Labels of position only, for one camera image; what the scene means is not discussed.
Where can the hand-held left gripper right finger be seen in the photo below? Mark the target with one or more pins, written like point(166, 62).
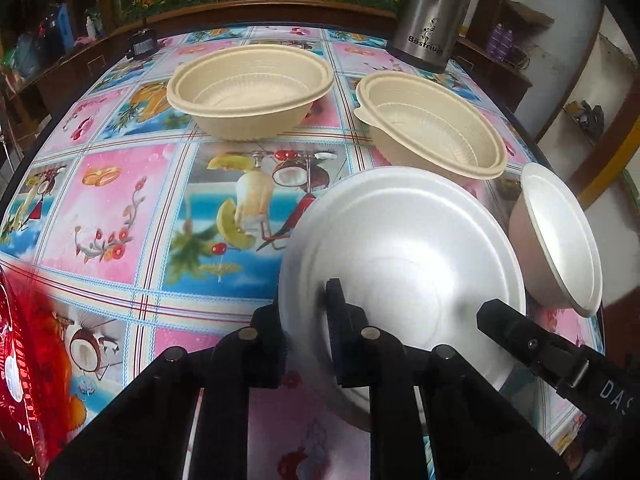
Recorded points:
point(345, 345)

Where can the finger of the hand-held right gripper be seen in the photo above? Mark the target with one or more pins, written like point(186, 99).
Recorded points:
point(520, 335)

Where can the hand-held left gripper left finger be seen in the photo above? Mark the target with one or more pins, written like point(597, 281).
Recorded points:
point(265, 355)

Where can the small white foam bowl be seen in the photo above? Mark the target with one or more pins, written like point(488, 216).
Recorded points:
point(560, 240)

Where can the white foam plate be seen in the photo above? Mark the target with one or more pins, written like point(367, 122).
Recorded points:
point(410, 240)

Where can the beige plastic bowl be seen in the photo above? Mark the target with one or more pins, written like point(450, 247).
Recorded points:
point(430, 125)
point(250, 75)

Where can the red foil plate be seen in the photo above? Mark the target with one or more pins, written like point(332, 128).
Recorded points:
point(30, 360)

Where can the printed fruit tablecloth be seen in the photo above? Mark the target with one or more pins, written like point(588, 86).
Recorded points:
point(125, 200)

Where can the purple bottle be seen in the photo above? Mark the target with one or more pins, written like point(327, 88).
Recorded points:
point(508, 41)
point(494, 37)

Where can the wooden shelf unit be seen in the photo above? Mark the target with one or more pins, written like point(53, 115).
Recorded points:
point(505, 5)

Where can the black power adapter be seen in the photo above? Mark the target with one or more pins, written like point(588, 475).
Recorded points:
point(142, 42)

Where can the stainless steel thermos jug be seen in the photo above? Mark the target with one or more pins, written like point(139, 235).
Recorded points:
point(430, 10)

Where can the pink cloth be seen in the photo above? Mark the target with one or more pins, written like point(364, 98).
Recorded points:
point(82, 41)

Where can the small white bottle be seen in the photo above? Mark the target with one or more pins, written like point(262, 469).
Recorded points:
point(90, 27)

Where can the blue thermos flask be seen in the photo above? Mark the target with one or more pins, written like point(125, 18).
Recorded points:
point(65, 27)

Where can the grey-blue water jug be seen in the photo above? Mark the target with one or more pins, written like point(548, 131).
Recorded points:
point(25, 55)

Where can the black thermos flask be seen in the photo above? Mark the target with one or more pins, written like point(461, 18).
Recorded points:
point(47, 35)

